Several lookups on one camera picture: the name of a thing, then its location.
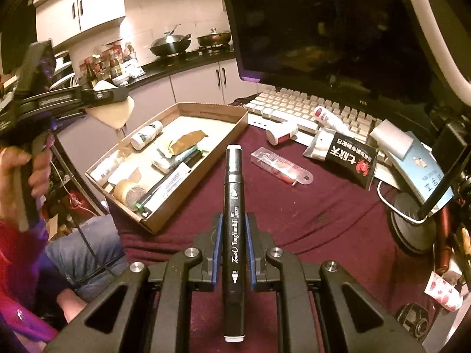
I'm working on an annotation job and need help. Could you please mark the white tissue pack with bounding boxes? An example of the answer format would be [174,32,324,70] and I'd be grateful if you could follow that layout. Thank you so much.
[152,151,184,174]

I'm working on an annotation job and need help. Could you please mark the white red tube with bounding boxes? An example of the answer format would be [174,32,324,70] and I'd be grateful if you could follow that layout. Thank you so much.
[314,105,354,137]

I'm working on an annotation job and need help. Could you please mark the black phone holder clamp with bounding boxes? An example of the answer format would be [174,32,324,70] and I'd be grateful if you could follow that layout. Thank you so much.
[417,115,470,218]

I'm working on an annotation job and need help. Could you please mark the cardboard box tray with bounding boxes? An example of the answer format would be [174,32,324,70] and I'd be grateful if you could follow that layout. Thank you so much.
[85,103,248,234]

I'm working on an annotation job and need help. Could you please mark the white lower cabinets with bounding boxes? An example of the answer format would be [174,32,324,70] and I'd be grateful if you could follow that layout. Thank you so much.
[54,57,266,199]

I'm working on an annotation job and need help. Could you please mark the silver tube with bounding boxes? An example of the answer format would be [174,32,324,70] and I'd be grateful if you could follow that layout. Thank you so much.
[141,166,192,218]

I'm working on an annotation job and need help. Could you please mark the condiment bottles cluster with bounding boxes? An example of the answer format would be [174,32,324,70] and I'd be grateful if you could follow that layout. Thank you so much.
[80,38,145,86]

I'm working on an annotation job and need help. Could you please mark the black computer monitor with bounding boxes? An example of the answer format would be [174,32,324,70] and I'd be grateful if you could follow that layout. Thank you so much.
[224,0,432,103]

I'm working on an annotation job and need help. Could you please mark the black snack packet crab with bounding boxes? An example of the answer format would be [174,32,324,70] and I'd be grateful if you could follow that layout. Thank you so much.
[325,132,378,190]

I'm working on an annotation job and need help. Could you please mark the clear case red items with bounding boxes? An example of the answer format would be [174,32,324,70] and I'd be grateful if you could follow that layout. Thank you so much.
[251,147,314,186]

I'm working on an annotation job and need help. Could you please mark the small white red jar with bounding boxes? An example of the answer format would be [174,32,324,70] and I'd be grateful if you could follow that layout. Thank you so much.
[266,121,298,146]

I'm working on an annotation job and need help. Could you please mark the white upper cabinets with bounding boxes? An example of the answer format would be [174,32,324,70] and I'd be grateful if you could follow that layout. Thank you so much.
[34,0,125,46]

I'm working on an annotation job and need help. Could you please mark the white cabinets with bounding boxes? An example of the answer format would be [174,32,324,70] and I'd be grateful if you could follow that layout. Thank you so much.
[54,57,266,199]
[34,0,125,46]

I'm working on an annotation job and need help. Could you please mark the person's left hand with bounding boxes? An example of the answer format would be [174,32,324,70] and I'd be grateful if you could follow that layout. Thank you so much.
[1,133,54,233]

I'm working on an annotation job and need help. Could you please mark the white cable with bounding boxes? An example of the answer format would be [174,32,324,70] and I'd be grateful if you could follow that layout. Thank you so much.
[376,181,442,226]

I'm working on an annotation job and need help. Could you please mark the white bottle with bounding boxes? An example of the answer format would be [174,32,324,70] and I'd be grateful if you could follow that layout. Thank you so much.
[90,150,120,186]
[130,120,164,151]

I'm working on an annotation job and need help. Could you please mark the black marker pen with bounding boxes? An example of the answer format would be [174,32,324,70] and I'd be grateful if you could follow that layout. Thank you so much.
[222,144,246,343]

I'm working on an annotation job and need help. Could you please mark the dark pot with lid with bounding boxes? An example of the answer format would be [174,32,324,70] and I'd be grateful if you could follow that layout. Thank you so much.
[197,28,231,49]

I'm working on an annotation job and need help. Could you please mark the white ring light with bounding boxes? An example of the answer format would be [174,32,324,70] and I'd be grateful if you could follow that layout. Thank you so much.
[402,0,470,106]

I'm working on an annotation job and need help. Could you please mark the blue book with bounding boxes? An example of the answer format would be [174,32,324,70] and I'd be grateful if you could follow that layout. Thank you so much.
[385,131,444,205]

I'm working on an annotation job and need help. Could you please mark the white rectangular box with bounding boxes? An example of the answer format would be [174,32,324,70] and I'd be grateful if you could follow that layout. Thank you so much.
[370,119,414,159]

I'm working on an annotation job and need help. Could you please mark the black round lamp base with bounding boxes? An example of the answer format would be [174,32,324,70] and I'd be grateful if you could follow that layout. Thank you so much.
[389,193,437,256]

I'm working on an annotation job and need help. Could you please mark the black wok with lid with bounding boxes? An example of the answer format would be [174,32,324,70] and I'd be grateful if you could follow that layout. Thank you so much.
[150,24,192,57]

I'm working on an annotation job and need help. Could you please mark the small red white sachet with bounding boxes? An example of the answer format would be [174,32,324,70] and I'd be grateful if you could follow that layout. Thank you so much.
[424,272,463,312]

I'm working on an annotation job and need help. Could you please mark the blue jeans leg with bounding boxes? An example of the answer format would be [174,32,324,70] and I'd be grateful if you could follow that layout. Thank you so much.
[38,214,129,302]

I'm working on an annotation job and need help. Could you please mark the black marker in box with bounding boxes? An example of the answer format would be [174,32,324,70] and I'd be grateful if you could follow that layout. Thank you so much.
[137,147,203,211]

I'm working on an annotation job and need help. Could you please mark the white earbud case packet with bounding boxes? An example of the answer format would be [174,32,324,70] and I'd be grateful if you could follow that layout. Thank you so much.
[304,129,335,161]

